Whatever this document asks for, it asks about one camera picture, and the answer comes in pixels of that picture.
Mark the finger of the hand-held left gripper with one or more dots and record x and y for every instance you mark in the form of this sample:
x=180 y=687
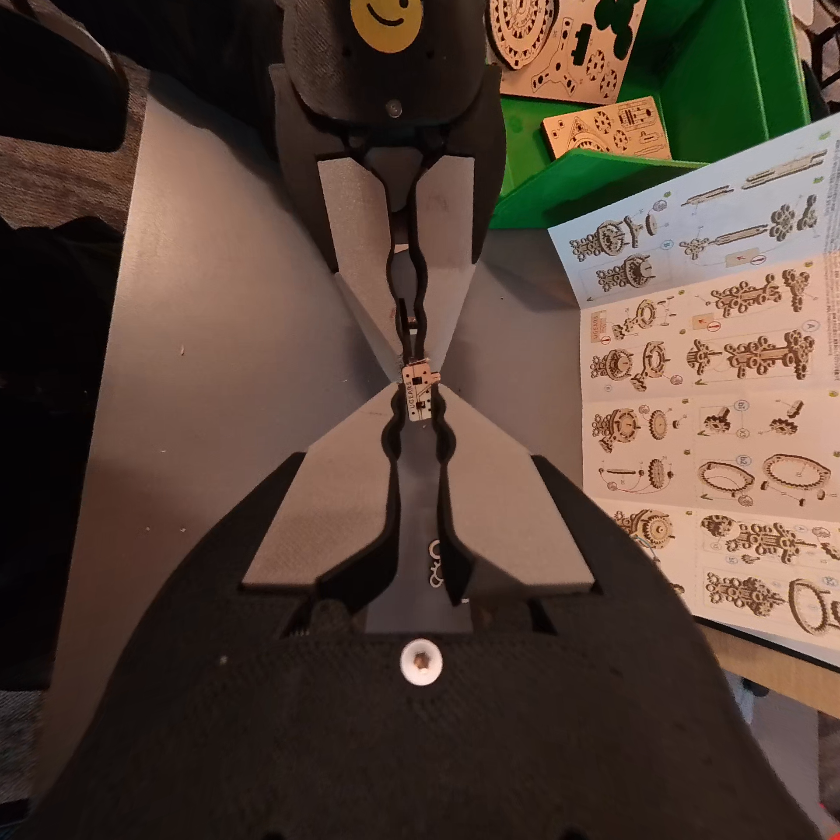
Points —
x=354 y=223
x=453 y=216

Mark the small wooden connector plate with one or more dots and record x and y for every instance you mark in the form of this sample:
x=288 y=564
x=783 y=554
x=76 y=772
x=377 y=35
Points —
x=418 y=394

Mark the large laser-cut wooden sheet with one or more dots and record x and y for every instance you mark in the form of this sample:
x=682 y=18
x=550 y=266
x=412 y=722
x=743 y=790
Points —
x=571 y=59

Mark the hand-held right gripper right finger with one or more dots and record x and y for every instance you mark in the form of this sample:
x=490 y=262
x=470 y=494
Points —
x=512 y=518

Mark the person's black clothing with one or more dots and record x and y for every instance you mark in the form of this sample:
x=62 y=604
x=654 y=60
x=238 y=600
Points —
x=52 y=459

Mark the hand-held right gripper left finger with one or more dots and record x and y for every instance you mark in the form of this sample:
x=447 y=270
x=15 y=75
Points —
x=321 y=512

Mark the small laser-cut wooden sheet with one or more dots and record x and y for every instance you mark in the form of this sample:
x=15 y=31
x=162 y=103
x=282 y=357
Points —
x=610 y=131

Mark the black office chair silver base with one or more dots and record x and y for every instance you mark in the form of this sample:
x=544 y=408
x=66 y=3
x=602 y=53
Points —
x=52 y=72

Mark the printed assembly instruction sheet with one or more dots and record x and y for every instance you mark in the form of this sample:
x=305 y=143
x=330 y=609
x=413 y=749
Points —
x=695 y=394

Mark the green plastic bin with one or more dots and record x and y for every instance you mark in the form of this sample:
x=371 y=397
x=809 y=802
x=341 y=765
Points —
x=722 y=72

